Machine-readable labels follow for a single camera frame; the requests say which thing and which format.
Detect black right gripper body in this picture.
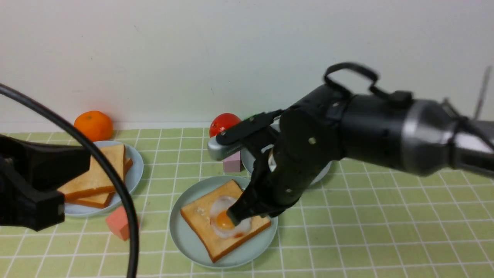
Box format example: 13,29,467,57
247,107,343,217

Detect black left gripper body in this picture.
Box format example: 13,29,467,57
0,135,91,232

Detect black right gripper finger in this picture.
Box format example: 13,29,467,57
227,185,286,226

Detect fried egg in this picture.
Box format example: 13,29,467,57
210,195,252,239

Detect toast slice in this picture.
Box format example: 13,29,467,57
180,179,272,263
59,158,116,209
58,144,133,208

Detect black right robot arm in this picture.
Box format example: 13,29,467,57
227,85,493,225

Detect pink cube block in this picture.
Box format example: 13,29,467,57
223,151,242,173

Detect grey blue egg plate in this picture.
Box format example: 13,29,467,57
240,148,332,186

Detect green cube block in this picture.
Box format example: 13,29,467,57
244,113,258,120

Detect centre light blue plate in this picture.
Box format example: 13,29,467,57
169,176,278,270

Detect orange fruit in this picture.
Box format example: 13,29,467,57
74,110,113,141

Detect red tomato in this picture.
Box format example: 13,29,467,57
209,113,242,138

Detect salmon red cube block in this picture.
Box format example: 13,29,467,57
105,206,130,241

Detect left blue bread plate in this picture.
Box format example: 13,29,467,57
65,141,144,217

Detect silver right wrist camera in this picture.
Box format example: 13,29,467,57
207,109,284,161

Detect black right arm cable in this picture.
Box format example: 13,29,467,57
323,62,413,105

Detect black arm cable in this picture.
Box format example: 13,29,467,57
0,83,139,278
323,62,413,105

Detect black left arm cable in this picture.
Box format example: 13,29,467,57
0,83,139,278

